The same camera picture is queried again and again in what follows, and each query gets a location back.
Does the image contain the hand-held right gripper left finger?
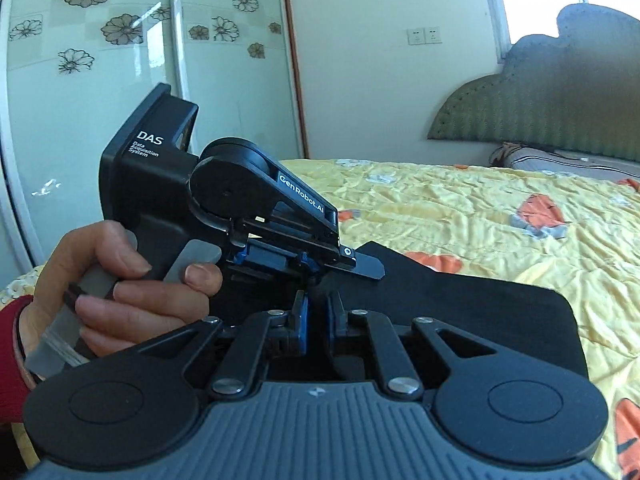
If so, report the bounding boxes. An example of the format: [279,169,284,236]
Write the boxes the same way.
[134,291,311,396]

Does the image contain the green padded headboard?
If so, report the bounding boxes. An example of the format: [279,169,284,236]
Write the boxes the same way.
[427,4,640,181]

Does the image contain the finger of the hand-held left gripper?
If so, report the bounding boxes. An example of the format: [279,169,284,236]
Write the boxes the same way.
[239,239,387,286]

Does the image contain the yellow printed blanket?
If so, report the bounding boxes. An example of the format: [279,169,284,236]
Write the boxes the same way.
[0,157,640,480]

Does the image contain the flower print wardrobe door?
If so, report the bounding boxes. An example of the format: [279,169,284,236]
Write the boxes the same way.
[0,0,183,281]
[169,0,307,161]

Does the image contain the person's left forearm red sleeve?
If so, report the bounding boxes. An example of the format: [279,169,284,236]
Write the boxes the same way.
[0,295,37,423]

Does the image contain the person's left hand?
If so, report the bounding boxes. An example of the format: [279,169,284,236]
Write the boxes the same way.
[21,220,224,361]

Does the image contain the black pants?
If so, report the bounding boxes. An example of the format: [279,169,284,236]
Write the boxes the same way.
[220,241,589,382]

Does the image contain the grey striped pillow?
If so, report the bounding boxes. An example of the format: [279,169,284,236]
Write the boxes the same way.
[489,142,640,182]

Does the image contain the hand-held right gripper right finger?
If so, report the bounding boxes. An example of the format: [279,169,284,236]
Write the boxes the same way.
[325,292,501,397]

